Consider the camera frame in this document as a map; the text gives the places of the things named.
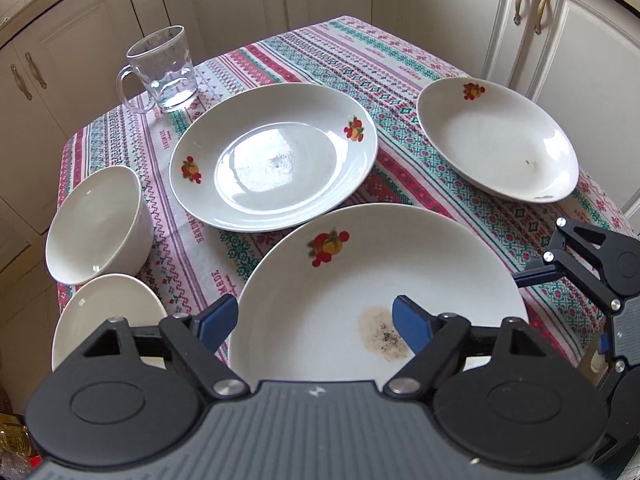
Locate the clear glass mug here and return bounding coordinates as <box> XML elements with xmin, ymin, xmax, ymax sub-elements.
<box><xmin>116</xmin><ymin>25</ymin><xmax>200</xmax><ymax>115</ymax></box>

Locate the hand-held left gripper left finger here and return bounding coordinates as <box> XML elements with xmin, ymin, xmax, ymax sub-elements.
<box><xmin>82</xmin><ymin>294</ymin><xmax>251</xmax><ymax>401</ymax></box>

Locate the large stained white fruit-print plate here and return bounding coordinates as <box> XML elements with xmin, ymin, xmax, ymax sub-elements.
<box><xmin>227</xmin><ymin>203</ymin><xmax>530</xmax><ymax>396</ymax></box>

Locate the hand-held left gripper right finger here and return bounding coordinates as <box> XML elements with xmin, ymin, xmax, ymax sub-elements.
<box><xmin>385</xmin><ymin>294</ymin><xmax>556</xmax><ymax>401</ymax></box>

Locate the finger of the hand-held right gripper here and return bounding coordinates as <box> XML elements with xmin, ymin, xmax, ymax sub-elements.
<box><xmin>595</xmin><ymin>332</ymin><xmax>631</xmax><ymax>441</ymax></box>
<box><xmin>514</xmin><ymin>217</ymin><xmax>626</xmax><ymax>313</ymax></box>

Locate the yellow plastic packet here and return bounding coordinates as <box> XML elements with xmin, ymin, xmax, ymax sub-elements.
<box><xmin>0</xmin><ymin>412</ymin><xmax>31</xmax><ymax>453</ymax></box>

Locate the shallow white bowl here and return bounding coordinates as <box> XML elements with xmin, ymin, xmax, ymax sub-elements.
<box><xmin>51</xmin><ymin>273</ymin><xmax>168</xmax><ymax>373</ymax></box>

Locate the deep white bowl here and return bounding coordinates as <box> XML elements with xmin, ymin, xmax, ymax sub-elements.
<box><xmin>45</xmin><ymin>165</ymin><xmax>154</xmax><ymax>287</ymax></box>

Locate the deep white fruit-print plate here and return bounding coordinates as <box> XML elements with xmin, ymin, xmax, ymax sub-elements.
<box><xmin>416</xmin><ymin>77</ymin><xmax>580</xmax><ymax>204</ymax></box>

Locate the patterned striped tablecloth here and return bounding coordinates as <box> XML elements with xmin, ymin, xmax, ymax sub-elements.
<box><xmin>56</xmin><ymin>15</ymin><xmax>640</xmax><ymax>396</ymax></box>

